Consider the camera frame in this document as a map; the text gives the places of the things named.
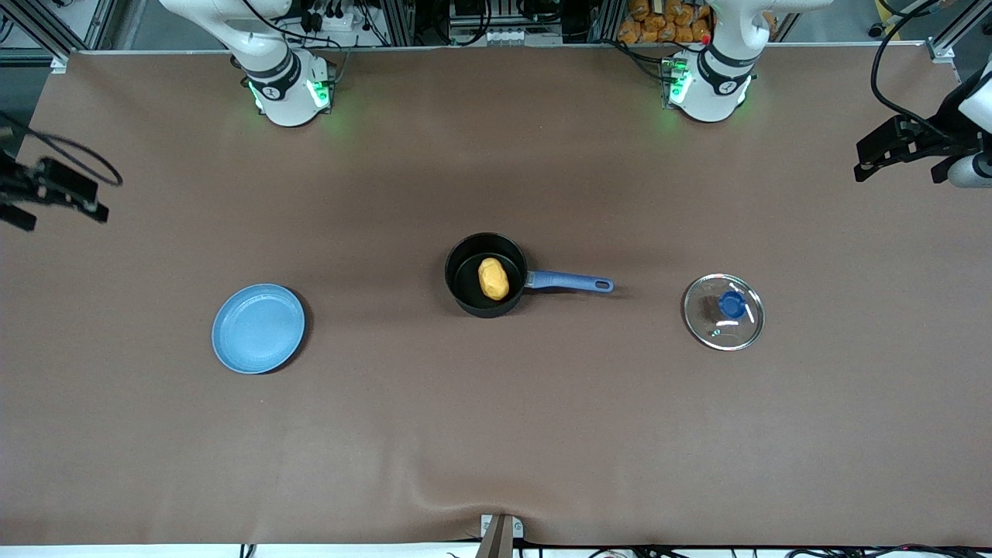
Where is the glass lid with blue knob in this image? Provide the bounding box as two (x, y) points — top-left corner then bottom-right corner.
(682, 273), (766, 352)

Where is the white power strip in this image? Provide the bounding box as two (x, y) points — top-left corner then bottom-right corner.
(298, 0), (373, 44)

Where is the bag of orange items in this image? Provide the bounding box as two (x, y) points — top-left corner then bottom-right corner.
(618, 0), (714, 45)

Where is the blue round plate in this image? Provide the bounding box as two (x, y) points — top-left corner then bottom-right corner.
(212, 283), (306, 375)

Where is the brown table cover mat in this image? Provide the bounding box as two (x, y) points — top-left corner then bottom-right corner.
(0, 43), (992, 547)

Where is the grey metal table bracket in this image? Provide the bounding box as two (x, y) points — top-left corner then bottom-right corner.
(479, 513), (525, 558)

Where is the yellow potato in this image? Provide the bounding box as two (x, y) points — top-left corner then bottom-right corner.
(478, 257), (511, 301)

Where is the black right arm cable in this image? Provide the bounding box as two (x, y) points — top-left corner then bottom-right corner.
(0, 111), (125, 188)

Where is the black pot with blue handle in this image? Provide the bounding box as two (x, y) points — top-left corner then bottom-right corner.
(444, 232), (615, 319)

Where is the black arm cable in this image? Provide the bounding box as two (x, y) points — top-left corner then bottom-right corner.
(870, 0), (950, 129)
(0, 111), (125, 188)

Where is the aluminium frame corner post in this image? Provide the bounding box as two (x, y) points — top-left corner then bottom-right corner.
(926, 0), (992, 63)

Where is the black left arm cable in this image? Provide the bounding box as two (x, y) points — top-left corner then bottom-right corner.
(870, 0), (950, 129)

